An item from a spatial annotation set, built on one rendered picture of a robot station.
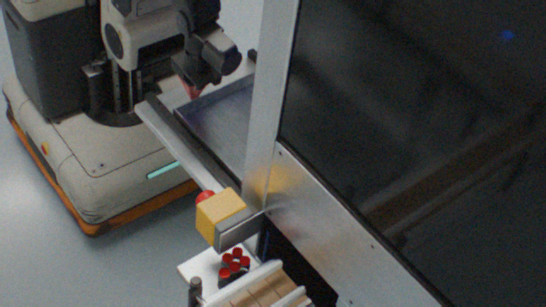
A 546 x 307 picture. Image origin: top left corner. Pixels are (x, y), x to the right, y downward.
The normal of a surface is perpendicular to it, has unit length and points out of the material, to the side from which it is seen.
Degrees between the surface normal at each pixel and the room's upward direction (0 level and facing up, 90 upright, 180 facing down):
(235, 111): 0
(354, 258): 90
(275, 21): 90
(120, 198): 90
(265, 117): 90
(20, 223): 0
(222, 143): 0
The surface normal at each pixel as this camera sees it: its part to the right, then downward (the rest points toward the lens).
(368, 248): -0.78, 0.40
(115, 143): 0.11, -0.66
